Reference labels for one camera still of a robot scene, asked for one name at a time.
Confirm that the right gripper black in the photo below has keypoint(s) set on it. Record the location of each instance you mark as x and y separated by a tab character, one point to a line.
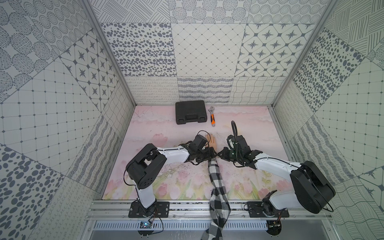
224	156

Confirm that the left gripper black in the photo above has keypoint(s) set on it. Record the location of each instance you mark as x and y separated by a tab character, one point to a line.
206	153

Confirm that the mannequin hand with long nails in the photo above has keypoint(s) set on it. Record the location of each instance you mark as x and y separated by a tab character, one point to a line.
211	141

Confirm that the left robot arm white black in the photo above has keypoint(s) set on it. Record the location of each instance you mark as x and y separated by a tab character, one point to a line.
146	165

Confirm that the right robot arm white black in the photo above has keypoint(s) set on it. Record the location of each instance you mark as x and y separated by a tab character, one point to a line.
311	189

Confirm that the black plastic tool case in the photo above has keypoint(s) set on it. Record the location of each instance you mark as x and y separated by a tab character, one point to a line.
190	111

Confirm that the black white checkered sleeve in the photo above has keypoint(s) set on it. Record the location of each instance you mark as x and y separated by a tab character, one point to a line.
219	204

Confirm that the right circuit board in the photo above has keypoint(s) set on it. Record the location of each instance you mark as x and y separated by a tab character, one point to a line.
274	228

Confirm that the circuit board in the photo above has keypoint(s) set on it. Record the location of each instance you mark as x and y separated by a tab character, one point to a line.
145	228
274	228

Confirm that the left circuit board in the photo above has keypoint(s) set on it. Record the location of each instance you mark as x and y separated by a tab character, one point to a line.
145	228

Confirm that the orange handled adjustable wrench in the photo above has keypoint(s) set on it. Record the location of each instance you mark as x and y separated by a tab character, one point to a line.
212	116

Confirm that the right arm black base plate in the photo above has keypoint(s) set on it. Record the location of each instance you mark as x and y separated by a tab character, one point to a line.
264	210

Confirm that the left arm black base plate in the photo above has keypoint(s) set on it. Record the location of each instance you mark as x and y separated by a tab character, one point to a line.
158	209

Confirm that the aluminium frame rail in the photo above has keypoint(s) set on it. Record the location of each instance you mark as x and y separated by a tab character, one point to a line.
184	210

